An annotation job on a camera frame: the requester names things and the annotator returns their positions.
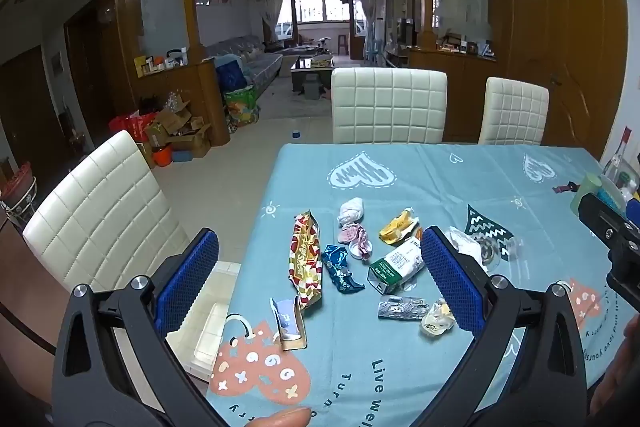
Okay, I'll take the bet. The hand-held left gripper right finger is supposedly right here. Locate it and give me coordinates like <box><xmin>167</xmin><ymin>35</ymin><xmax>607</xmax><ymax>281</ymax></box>
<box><xmin>410</xmin><ymin>226</ymin><xmax>587</xmax><ymax>427</ymax></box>

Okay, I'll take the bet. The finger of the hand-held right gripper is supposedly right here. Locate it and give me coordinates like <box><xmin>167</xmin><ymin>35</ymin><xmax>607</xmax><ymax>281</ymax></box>
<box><xmin>578</xmin><ymin>192</ymin><xmax>637</xmax><ymax>253</ymax></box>

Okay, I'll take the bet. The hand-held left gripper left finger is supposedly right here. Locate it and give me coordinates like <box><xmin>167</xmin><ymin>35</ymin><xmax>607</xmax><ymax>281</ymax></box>
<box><xmin>52</xmin><ymin>228</ymin><xmax>231</xmax><ymax>427</ymax></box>

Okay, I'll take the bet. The clear plastic wrapper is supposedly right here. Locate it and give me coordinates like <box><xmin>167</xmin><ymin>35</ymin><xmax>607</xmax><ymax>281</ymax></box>
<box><xmin>418</xmin><ymin>299</ymin><xmax>457</xmax><ymax>339</ymax></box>

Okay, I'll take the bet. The green white carton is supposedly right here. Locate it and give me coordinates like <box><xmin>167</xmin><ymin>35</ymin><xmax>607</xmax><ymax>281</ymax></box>
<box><xmin>367</xmin><ymin>237</ymin><xmax>426</xmax><ymax>296</ymax></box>

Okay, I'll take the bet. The silver foil wrapper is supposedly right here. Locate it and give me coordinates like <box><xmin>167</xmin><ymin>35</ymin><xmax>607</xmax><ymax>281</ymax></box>
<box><xmin>377</xmin><ymin>294</ymin><xmax>431</xmax><ymax>323</ymax></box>

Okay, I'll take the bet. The white plastic bin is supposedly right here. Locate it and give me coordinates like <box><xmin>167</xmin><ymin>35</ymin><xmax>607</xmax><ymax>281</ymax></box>
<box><xmin>191</xmin><ymin>259</ymin><xmax>242</xmax><ymax>380</ymax></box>

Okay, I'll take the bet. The white round lid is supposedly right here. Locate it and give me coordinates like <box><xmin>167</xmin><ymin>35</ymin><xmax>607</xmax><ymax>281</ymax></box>
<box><xmin>349</xmin><ymin>238</ymin><xmax>374</xmax><ymax>261</ymax></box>

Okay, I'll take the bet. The pink paper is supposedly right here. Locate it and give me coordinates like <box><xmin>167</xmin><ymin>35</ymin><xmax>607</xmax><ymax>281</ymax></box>
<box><xmin>337</xmin><ymin>223</ymin><xmax>373</xmax><ymax>257</ymax></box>

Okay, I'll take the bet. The light blue small box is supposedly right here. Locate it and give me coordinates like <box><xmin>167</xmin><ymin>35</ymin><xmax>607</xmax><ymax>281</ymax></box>
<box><xmin>269</xmin><ymin>296</ymin><xmax>307</xmax><ymax>352</ymax></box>

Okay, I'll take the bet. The blue foil wrapper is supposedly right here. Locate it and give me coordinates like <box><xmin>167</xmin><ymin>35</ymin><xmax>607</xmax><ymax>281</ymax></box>
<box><xmin>320</xmin><ymin>244</ymin><xmax>367</xmax><ymax>293</ymax></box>

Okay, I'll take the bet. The red yellow snack wrapper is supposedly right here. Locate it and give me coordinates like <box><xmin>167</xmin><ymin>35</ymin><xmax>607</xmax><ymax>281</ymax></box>
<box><xmin>288</xmin><ymin>209</ymin><xmax>324</xmax><ymax>311</ymax></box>

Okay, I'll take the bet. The white tissue wad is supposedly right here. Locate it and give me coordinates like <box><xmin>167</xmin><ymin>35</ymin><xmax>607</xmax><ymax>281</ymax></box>
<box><xmin>337</xmin><ymin>197</ymin><xmax>366</xmax><ymax>226</ymax></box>

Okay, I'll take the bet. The person's right hand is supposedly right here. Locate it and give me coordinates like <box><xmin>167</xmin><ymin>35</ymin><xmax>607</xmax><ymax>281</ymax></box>
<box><xmin>589</xmin><ymin>316</ymin><xmax>640</xmax><ymax>414</ymax></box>

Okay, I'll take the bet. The person's left hand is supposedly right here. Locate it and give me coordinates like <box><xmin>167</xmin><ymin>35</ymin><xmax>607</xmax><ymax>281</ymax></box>
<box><xmin>259</xmin><ymin>407</ymin><xmax>312</xmax><ymax>427</ymax></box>

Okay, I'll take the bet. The green plastic container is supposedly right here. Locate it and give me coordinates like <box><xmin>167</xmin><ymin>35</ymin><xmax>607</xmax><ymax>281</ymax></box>
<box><xmin>571</xmin><ymin>173</ymin><xmax>602</xmax><ymax>214</ymax></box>

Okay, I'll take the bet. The white quilted dining chair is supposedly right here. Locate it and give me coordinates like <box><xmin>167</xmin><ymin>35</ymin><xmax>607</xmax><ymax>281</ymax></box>
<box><xmin>331</xmin><ymin>68</ymin><xmax>448</xmax><ymax>145</ymax></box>
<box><xmin>22</xmin><ymin>129</ymin><xmax>193</xmax><ymax>295</ymax></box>
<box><xmin>478</xmin><ymin>77</ymin><xmax>550</xmax><ymax>146</ymax></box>

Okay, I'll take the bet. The blue printed tablecloth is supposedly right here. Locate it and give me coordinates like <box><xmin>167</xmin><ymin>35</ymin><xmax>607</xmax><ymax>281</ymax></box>
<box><xmin>207</xmin><ymin>142</ymin><xmax>640</xmax><ymax>427</ymax></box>

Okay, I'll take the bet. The pile of cardboard boxes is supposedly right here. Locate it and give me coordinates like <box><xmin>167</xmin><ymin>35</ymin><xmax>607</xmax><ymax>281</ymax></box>
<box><xmin>144</xmin><ymin>98</ymin><xmax>212</xmax><ymax>158</ymax></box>

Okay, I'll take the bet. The red shopping bag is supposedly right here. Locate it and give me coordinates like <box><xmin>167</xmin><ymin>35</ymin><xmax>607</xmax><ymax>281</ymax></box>
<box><xmin>108</xmin><ymin>110</ymin><xmax>157</xmax><ymax>142</ymax></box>

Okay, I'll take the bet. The wooden partition cabinet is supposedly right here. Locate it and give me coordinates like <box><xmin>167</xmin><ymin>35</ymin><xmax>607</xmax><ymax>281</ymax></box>
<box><xmin>406</xmin><ymin>47</ymin><xmax>502</xmax><ymax>144</ymax></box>
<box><xmin>131</xmin><ymin>58</ymin><xmax>231</xmax><ymax>148</ymax></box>

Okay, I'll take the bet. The wooden door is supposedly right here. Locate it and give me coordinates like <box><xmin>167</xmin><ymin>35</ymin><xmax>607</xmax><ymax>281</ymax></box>
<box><xmin>506</xmin><ymin>0</ymin><xmax>630</xmax><ymax>160</ymax></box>

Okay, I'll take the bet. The colourful woven bag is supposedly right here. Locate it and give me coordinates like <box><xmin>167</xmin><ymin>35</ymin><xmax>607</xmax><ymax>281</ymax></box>
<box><xmin>223</xmin><ymin>85</ymin><xmax>261</xmax><ymax>128</ymax></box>

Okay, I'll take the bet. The metal plant stand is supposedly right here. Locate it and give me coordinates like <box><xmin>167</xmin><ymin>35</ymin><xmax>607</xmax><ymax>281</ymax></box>
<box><xmin>0</xmin><ymin>162</ymin><xmax>39</xmax><ymax>230</ymax></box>

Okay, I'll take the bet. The blue cushion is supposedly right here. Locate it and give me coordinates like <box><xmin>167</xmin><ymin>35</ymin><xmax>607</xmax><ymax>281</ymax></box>
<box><xmin>215</xmin><ymin>57</ymin><xmax>249</xmax><ymax>94</ymax></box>

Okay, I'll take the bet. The grey waste bin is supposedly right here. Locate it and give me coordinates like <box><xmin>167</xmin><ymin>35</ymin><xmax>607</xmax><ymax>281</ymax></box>
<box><xmin>302</xmin><ymin>74</ymin><xmax>324</xmax><ymax>101</ymax></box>

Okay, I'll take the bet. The grey sofa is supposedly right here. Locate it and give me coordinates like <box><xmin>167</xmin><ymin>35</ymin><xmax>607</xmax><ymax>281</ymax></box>
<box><xmin>205</xmin><ymin>34</ymin><xmax>284</xmax><ymax>95</ymax></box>

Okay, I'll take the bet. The dark coffee table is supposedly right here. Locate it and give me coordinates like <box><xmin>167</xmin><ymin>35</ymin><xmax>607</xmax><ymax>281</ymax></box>
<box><xmin>291</xmin><ymin>54</ymin><xmax>334</xmax><ymax>94</ymax></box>

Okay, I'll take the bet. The white standing air conditioner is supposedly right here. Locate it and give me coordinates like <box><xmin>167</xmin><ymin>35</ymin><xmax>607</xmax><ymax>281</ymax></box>
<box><xmin>373</xmin><ymin>0</ymin><xmax>389</xmax><ymax>54</ymax></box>

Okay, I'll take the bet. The window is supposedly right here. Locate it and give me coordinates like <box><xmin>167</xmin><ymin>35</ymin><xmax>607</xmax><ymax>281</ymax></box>
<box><xmin>293</xmin><ymin>0</ymin><xmax>352</xmax><ymax>24</ymax></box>

